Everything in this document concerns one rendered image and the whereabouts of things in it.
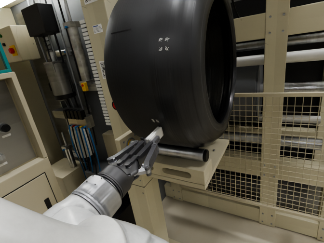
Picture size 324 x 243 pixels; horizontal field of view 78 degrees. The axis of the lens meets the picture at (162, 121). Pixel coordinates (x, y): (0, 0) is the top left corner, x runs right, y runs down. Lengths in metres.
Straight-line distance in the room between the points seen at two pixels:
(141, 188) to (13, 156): 0.58
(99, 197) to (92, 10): 0.72
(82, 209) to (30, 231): 0.18
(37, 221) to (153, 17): 0.47
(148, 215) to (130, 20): 0.97
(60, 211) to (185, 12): 0.48
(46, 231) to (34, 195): 0.83
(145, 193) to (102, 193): 0.72
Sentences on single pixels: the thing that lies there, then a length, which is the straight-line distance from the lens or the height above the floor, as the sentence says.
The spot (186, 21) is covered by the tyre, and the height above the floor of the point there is 1.32.
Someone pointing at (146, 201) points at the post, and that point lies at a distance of 1.15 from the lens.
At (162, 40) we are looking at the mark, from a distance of 0.51.
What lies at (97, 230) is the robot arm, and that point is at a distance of 0.25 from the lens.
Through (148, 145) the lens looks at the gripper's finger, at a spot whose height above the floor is 1.04.
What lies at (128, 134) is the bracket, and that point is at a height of 0.95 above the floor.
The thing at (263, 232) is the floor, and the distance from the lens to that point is 1.71.
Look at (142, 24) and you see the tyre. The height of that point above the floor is 1.34.
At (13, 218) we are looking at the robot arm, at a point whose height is 1.17.
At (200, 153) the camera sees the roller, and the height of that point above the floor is 0.92.
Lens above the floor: 1.28
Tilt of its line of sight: 20 degrees down
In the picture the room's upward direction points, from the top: 9 degrees counter-clockwise
